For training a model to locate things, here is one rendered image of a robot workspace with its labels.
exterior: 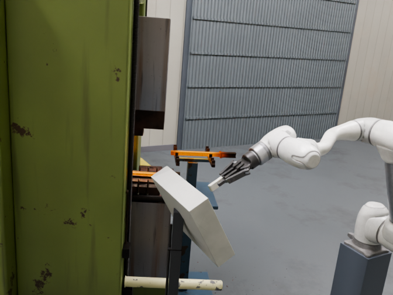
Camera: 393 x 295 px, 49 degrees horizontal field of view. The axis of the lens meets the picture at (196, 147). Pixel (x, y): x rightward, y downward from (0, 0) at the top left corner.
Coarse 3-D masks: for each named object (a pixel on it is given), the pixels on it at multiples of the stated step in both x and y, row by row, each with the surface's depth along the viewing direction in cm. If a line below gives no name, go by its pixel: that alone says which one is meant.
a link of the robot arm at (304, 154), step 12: (336, 132) 195; (348, 132) 200; (360, 132) 202; (288, 144) 171; (300, 144) 168; (312, 144) 169; (324, 144) 177; (288, 156) 170; (300, 156) 165; (312, 156) 164; (300, 168) 169; (312, 168) 167
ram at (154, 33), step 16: (144, 16) 179; (144, 32) 180; (160, 32) 181; (144, 48) 182; (160, 48) 182; (144, 64) 184; (160, 64) 184; (144, 80) 186; (160, 80) 186; (144, 96) 188; (160, 96) 188
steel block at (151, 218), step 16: (144, 208) 205; (160, 208) 205; (144, 224) 207; (160, 224) 208; (144, 240) 210; (160, 240) 210; (144, 256) 212; (160, 256) 213; (144, 272) 215; (160, 272) 215
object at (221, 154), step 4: (172, 152) 260; (180, 152) 261; (184, 152) 261; (188, 152) 262; (192, 152) 262; (196, 152) 263; (200, 152) 263; (204, 152) 264; (208, 152) 265; (212, 152) 266; (216, 152) 266; (220, 152) 265; (224, 152) 266; (228, 152) 267; (232, 152) 268; (212, 156) 264; (216, 156) 265; (220, 156) 264; (224, 156) 266; (228, 156) 266; (232, 156) 267
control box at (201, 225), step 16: (160, 176) 166; (176, 176) 161; (160, 192) 170; (176, 192) 153; (192, 192) 149; (176, 208) 160; (192, 208) 141; (208, 208) 144; (192, 224) 148; (208, 224) 146; (192, 240) 169; (208, 240) 148; (224, 240) 151; (208, 256) 159; (224, 256) 154
